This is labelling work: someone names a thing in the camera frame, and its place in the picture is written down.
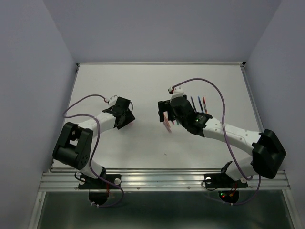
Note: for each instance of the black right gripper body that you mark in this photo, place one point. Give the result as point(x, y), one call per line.
point(183, 123)

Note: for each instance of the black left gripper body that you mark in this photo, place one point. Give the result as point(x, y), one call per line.
point(128, 118)

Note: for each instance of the pink highlighter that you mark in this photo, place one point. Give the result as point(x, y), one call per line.
point(167, 124)

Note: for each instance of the blue pen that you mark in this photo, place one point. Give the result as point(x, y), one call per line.
point(200, 103)

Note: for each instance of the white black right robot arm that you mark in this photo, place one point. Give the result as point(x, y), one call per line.
point(266, 153)

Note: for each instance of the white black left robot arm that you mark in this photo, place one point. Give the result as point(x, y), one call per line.
point(74, 145)

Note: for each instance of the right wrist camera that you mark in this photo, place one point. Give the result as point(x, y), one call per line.
point(176, 92)

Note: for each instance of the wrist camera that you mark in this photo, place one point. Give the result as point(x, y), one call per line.
point(112, 101)
point(176, 92)

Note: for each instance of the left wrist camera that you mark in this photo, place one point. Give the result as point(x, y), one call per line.
point(112, 101)

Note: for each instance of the aluminium rail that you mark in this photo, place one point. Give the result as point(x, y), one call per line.
point(133, 180)

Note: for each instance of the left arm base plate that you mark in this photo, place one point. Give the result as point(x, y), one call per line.
point(96, 184)

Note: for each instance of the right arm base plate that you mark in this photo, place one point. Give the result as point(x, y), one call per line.
point(215, 181)

